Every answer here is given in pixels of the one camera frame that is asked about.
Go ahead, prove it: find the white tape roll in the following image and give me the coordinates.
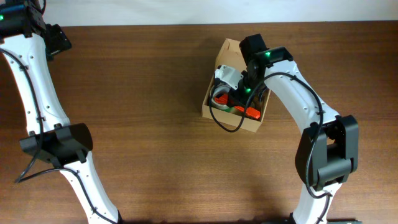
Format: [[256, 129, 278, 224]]
[[209, 85, 230, 110]]

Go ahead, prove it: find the green tape roll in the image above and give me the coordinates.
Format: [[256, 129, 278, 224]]
[[224, 108, 236, 113]]

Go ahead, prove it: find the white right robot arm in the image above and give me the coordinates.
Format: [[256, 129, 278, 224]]
[[235, 34, 359, 223]]

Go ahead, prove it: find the cardboard box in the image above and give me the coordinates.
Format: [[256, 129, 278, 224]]
[[201, 39, 271, 133]]

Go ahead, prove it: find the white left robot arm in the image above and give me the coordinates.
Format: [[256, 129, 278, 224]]
[[1, 1, 123, 223]]

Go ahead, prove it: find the orange utility knife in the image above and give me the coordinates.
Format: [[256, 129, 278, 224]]
[[214, 94, 261, 119]]

